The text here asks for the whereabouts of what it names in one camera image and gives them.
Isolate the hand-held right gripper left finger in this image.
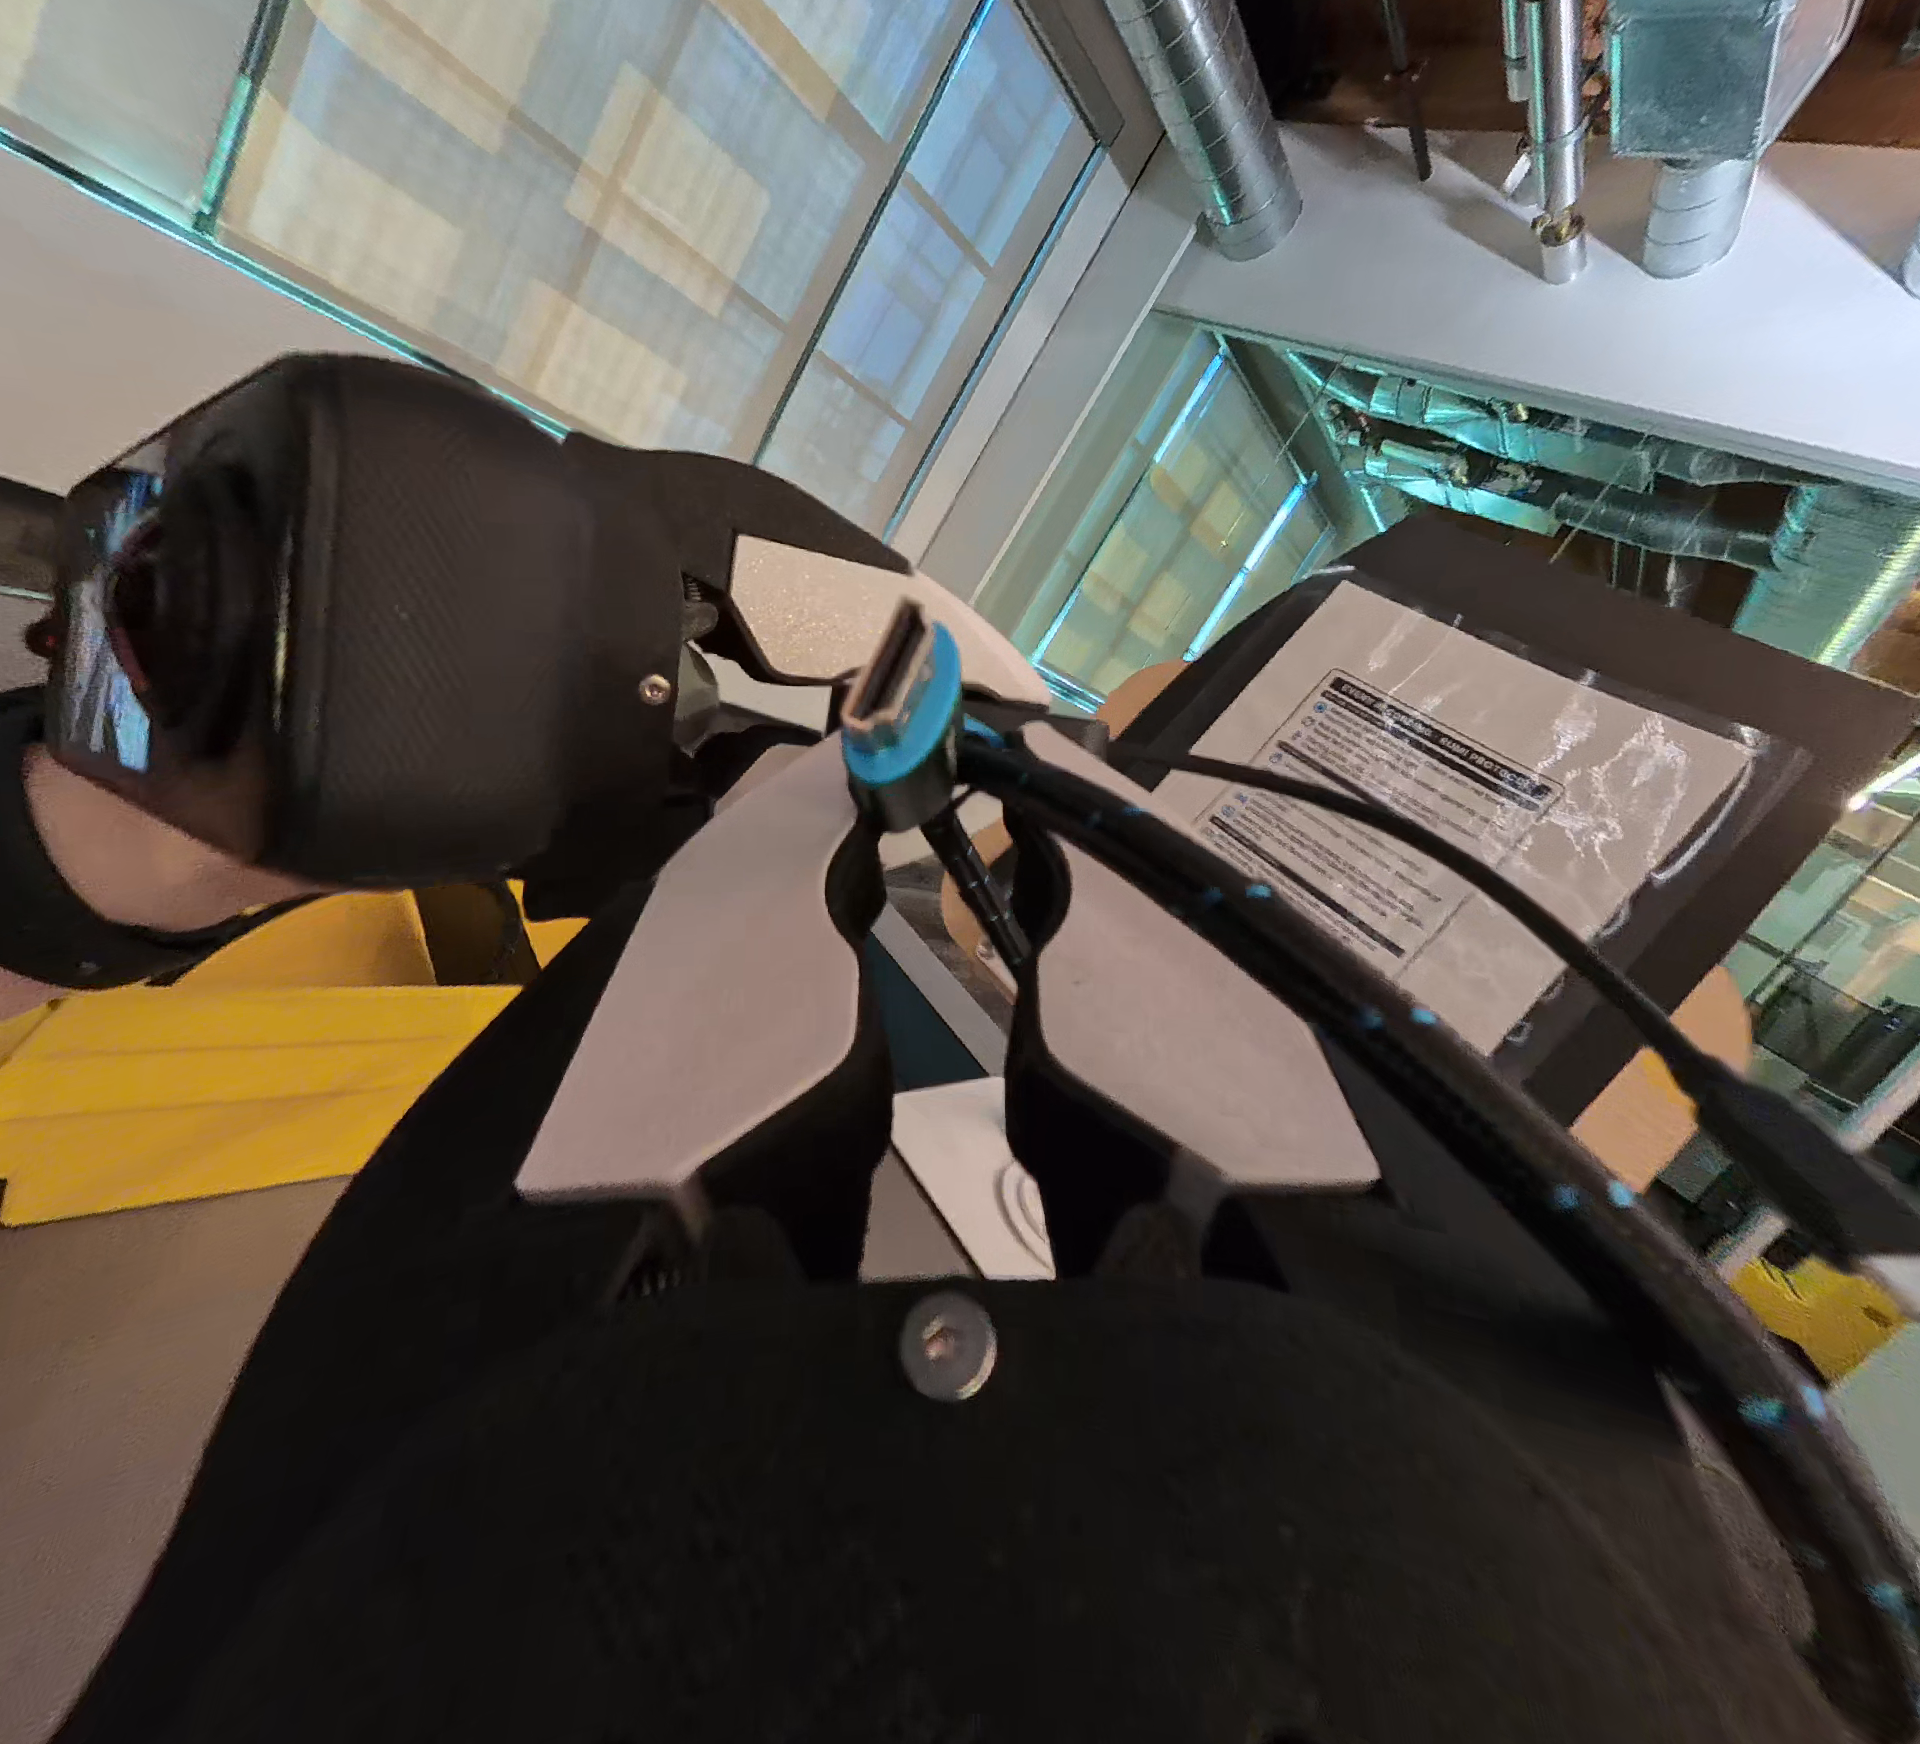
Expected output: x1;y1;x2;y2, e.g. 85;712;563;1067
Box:
514;736;901;1283

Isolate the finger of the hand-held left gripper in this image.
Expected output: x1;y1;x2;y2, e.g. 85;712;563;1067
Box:
730;532;1055;725

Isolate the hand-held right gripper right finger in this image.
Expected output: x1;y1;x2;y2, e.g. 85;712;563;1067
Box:
1003;821;1382;1279

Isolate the black braided HDMI cable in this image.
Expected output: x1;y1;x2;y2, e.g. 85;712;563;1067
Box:
838;599;1920;1744

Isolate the dark grey USB hub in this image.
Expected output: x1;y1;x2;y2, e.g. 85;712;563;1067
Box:
923;723;1914;1289

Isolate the person's left hand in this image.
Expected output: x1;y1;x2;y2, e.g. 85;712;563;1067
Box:
0;754;323;943

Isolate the tall window with blinds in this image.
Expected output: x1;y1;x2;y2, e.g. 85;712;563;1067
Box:
1033;326;1339;712

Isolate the large window with blinds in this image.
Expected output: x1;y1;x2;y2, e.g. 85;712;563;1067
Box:
0;0;1119;546

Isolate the taped instruction sheet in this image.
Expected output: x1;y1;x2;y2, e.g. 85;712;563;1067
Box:
1156;578;1760;1058

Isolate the instruction sheet on stand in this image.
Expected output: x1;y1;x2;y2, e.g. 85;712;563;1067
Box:
1103;506;1920;1183

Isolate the silver ceiling ductwork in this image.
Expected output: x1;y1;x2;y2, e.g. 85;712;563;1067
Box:
1289;342;1920;673

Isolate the silver insulated pipe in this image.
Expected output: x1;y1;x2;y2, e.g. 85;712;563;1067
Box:
1496;0;1614;283

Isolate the spiral metal air duct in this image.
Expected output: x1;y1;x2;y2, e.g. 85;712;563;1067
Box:
1033;0;1304;264

